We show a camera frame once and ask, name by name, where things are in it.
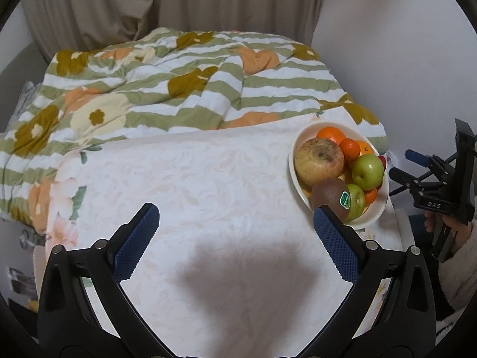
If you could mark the grey padded headboard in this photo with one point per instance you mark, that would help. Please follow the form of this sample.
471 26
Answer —
15 82

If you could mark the beige curtain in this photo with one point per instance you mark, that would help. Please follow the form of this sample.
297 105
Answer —
186 3

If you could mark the large green apple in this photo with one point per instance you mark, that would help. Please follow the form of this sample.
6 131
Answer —
368 171

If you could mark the white floral tablecloth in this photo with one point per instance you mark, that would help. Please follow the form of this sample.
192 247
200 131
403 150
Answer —
223 194

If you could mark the small green apple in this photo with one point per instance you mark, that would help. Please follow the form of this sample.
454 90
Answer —
357 203

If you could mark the cream plate with yellow cartoon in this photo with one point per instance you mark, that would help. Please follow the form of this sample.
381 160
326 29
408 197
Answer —
372 214

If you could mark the brown kiwi with sticker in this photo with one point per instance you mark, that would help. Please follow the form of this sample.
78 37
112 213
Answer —
328 195

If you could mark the crumpled plastic bag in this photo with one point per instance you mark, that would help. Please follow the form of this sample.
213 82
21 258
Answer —
391 158

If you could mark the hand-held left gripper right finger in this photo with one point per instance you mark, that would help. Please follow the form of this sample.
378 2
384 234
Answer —
337 244

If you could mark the small tangerine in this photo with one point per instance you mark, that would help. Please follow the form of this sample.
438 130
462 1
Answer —
370 195
349 148
331 134

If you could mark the person's right hand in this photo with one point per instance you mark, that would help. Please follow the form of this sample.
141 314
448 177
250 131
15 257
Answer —
460 233

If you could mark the green striped floral blanket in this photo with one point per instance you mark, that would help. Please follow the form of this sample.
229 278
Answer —
149 82

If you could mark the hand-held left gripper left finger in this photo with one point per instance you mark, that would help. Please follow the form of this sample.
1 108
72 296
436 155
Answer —
136 242

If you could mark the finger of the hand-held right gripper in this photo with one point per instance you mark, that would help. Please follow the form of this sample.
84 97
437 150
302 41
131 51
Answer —
404 179
415 155

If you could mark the yellow-red apple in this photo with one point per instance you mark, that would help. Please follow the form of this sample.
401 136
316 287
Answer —
316 162

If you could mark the grey patterned pillow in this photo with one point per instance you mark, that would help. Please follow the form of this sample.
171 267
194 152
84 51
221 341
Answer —
28 93

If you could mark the large orange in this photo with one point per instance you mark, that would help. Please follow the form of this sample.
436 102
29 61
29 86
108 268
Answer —
366 148

